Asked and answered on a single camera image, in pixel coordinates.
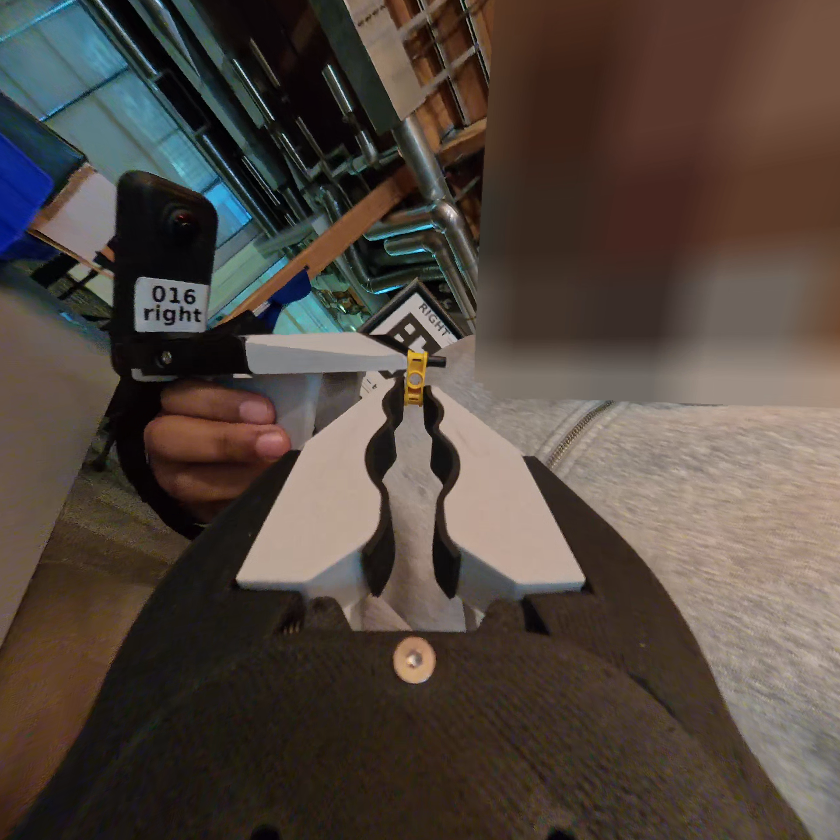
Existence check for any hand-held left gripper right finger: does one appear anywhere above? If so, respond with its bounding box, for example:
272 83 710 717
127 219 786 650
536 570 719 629
422 386 587 632

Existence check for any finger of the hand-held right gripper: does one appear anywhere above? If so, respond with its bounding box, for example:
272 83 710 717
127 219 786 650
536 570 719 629
239 332 411 380

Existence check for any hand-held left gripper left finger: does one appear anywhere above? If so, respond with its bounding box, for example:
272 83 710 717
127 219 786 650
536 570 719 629
235 386 404 632

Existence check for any yellow lego connector piece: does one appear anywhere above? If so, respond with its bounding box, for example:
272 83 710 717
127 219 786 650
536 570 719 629
403 350 429 405

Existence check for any person's right hand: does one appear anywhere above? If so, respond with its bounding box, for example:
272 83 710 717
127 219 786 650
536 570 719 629
143 382 291 522

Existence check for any white table with wooden edge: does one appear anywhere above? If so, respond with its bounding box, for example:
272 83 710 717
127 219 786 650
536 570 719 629
26 163 120 280

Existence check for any framed marker sign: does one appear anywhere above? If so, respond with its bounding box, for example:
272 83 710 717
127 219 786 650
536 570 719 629
358 278 475 380

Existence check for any wooden ceiling beam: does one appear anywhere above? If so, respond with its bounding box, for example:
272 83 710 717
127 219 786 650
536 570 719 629
217 164 421 324

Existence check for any blue plastic bin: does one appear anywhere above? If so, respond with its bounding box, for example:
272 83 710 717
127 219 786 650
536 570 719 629
0 128 55 258

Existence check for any person's grey zip hoodie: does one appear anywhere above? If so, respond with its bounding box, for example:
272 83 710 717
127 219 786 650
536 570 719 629
377 387 840 840

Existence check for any round metal duct pipe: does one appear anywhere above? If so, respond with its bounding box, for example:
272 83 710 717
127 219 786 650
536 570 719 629
357 117 481 322

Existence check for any rectangular metal air duct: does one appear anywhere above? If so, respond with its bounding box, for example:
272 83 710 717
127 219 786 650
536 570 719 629
307 0 494 126

